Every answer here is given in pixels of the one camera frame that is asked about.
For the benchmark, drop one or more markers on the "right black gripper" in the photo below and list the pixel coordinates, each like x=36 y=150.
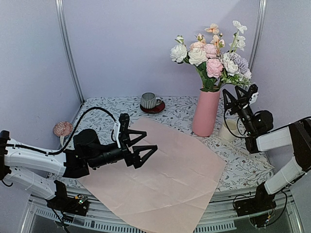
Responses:
x=234 y=102

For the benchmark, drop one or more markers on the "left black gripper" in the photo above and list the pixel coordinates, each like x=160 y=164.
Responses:
x=133 y=158

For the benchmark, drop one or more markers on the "white blue hydrangea stem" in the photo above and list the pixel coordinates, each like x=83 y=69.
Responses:
x=235 y=70

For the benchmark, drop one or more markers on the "cream printed ribbon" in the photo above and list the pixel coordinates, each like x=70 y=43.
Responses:
x=243 y=152

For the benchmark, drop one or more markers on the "pale pink flower stem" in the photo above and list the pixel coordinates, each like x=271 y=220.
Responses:
x=214 y=66

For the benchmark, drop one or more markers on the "pink wrapping paper sheet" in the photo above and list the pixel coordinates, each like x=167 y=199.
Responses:
x=181 y=169

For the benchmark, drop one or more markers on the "white ranunculus flower stem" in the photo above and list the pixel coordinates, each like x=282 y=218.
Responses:
x=238 y=38

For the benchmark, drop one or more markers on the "pink rose flower stem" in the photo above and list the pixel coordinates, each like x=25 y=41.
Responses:
x=200 y=43

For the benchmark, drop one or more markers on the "peach blossom flower stem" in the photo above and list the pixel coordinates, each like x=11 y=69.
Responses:
x=216 y=36

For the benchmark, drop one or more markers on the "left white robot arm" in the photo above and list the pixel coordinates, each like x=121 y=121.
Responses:
x=17 y=160

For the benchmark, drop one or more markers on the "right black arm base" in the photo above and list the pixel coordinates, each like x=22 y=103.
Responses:
x=261 y=202

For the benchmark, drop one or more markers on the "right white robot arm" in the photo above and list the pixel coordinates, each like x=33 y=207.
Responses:
x=289 y=146

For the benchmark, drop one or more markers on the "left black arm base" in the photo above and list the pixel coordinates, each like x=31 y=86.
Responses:
x=77 y=205

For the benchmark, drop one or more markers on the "tall pink vase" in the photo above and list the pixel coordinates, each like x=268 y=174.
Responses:
x=205 y=113

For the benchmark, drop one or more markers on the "cream ceramic mug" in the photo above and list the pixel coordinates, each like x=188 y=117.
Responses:
x=229 y=130

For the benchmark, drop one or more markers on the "dark red small object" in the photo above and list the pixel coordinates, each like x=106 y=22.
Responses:
x=158 y=109

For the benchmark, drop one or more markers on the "striped grey ceramic cup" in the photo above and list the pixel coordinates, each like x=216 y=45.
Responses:
x=149 y=100

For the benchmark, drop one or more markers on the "pink patterned ball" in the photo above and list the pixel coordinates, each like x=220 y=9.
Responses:
x=62 y=129

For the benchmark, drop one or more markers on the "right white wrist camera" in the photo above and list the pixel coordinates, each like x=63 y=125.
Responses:
x=253 y=93

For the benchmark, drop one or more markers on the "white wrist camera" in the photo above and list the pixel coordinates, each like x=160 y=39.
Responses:
x=253 y=93
x=120 y=130

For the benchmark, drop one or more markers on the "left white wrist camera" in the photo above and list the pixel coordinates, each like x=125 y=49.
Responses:
x=120 y=130

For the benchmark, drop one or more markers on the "right aluminium frame post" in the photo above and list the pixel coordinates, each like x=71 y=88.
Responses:
x=252 y=14

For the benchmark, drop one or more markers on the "aluminium frame post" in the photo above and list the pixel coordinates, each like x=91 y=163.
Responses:
x=67 y=48
x=252 y=14

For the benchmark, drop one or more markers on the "left aluminium frame post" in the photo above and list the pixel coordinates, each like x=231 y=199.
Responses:
x=67 y=48

